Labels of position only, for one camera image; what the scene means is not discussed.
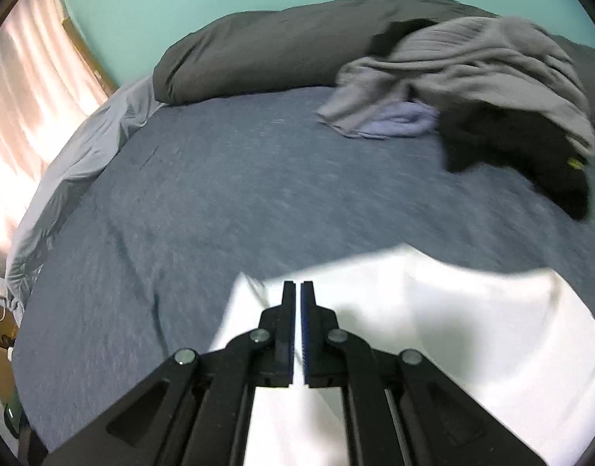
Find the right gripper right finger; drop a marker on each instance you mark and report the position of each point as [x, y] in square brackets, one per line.
[400, 408]

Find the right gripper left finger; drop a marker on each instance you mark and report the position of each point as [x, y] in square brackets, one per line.
[193, 409]

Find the white long sleeve shirt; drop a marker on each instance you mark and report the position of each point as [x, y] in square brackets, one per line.
[522, 345]

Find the dark blue patterned bedspread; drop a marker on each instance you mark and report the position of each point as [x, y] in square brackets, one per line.
[252, 185]

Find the light grey bed sheet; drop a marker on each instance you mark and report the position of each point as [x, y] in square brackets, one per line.
[92, 147]

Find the black garment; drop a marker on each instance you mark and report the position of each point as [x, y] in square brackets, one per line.
[476, 131]

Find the light blue small garment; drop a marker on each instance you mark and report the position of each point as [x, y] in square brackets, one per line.
[406, 119]

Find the dark grey rolled duvet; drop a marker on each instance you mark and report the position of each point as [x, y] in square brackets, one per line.
[305, 46]

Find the pink window curtain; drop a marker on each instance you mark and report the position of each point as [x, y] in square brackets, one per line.
[46, 92]

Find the grey crumpled garment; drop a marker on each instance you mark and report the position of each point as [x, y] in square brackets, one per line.
[508, 62]

